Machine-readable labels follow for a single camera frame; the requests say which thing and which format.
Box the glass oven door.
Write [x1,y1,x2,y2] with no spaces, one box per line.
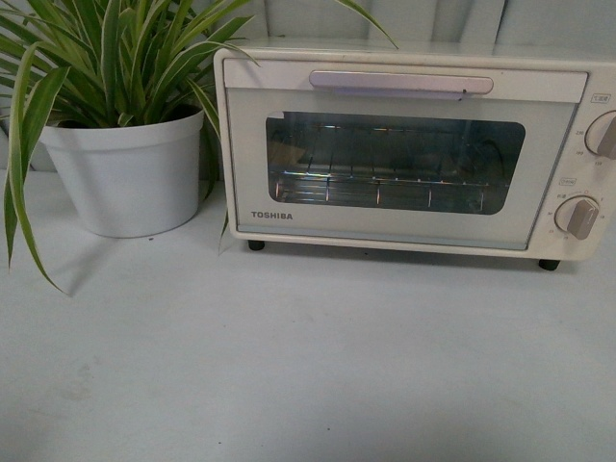
[221,58,589,251]

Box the cream Toshiba toaster oven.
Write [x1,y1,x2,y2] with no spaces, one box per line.
[212,37,616,270]

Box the white plastic flower pot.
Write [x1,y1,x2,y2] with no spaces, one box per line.
[40,107,204,238]

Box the green striped spider plant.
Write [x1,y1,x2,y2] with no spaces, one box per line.
[0,0,398,295]

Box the lower beige timer knob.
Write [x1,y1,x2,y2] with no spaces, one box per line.
[554,195,600,241]

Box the upper beige temperature knob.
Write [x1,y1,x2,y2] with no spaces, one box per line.
[584,111,616,160]

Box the wire oven rack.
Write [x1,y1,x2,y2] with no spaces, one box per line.
[268,123,488,213]

